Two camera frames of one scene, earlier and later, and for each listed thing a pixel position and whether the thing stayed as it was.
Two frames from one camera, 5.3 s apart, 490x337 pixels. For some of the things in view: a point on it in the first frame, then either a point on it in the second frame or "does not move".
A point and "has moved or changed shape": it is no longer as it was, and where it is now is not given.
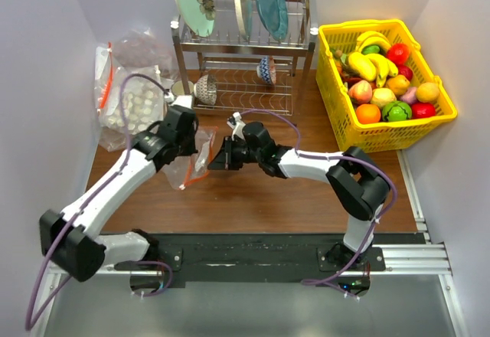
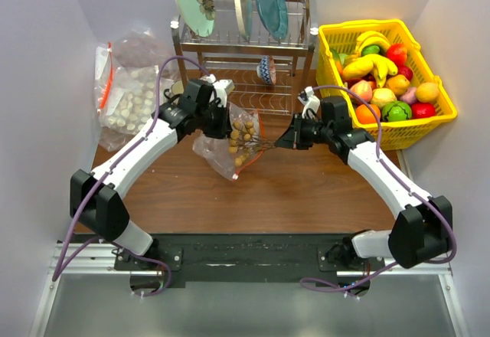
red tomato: (398, 53) does not move
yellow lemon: (427, 92) does not move
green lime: (370, 49) does not move
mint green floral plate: (194, 1) does not move
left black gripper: (191, 149) → (224, 129)
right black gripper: (224, 160) → (290, 140)
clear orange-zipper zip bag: (189, 168) has moved or changed shape
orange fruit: (368, 113) does not move
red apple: (423, 109) does not move
